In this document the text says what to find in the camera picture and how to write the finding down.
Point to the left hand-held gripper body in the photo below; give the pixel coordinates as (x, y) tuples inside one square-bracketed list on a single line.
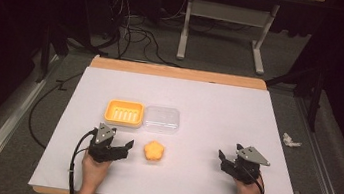
[(101, 146)]

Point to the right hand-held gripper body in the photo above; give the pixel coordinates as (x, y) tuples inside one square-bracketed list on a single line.
[(246, 167)]

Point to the yellow flower-shaped soap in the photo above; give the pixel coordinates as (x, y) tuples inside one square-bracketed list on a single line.
[(154, 150)]

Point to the yellow soap dish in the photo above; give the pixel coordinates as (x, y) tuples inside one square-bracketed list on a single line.
[(124, 113)]

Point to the white table sheet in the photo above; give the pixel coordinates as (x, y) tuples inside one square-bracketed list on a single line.
[(207, 122)]

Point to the clear plastic lid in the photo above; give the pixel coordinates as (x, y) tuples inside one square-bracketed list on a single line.
[(161, 120)]

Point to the crumpled white paper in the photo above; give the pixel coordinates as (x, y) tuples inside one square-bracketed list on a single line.
[(290, 140)]

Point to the wooden table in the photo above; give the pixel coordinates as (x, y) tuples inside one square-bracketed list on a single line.
[(176, 73)]

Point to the black metal stand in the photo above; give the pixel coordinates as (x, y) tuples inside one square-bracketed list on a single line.
[(53, 44), (312, 88)]

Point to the dark computer tower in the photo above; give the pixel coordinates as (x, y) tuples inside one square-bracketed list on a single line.
[(114, 8)]

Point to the white metal desk frame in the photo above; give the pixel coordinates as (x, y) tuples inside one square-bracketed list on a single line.
[(228, 13)]

